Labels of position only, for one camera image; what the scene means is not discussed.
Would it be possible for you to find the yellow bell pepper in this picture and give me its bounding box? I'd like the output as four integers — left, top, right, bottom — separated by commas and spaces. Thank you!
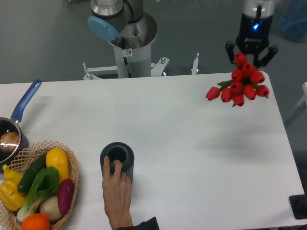
0, 164, 27, 211

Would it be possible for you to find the blue handled saucepan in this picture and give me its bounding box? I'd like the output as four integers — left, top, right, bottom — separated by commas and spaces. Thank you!
0, 80, 42, 165

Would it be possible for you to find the bare human hand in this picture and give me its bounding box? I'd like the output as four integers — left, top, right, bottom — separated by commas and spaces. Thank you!
102, 157, 133, 230

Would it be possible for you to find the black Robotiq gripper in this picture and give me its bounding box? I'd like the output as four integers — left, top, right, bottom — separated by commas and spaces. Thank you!
225, 14, 278, 68

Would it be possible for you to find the orange fruit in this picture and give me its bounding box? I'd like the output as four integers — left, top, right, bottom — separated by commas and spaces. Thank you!
22, 213, 51, 230

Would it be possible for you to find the red tulip bouquet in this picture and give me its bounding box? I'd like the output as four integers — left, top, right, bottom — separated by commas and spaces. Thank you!
206, 53, 270, 106

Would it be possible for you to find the green bok choy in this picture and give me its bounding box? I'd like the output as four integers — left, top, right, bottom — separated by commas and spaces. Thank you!
17, 166, 59, 222

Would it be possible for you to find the white metal base frame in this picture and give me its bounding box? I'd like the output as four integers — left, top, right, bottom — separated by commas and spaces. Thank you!
83, 53, 200, 80

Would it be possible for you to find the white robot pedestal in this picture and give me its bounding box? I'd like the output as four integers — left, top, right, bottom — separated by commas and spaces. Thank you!
109, 42, 152, 78

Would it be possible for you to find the white chair frame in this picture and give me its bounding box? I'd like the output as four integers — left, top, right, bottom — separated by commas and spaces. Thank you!
283, 82, 307, 128

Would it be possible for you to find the dark grey ribbed vase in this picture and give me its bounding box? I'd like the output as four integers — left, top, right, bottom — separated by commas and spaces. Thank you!
100, 142, 135, 183

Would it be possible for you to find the blue translucent container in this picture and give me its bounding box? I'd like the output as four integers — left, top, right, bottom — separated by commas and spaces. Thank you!
278, 0, 307, 42

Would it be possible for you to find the brown bread in pan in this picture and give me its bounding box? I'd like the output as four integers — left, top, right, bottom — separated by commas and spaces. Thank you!
0, 131, 19, 153

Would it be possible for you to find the black device at table edge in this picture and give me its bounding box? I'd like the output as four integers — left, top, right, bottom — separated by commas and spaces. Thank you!
289, 195, 307, 219

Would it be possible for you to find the purple eggplant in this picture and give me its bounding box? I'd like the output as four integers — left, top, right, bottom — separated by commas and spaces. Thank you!
57, 178, 75, 215

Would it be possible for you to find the beige garlic bulb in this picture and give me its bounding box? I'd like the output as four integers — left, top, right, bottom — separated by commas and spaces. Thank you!
39, 195, 63, 222

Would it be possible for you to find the black sleeve forearm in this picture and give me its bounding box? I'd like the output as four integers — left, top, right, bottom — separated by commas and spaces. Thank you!
116, 217, 160, 230

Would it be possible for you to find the green cucumber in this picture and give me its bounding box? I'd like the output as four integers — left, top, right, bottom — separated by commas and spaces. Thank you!
17, 153, 47, 193

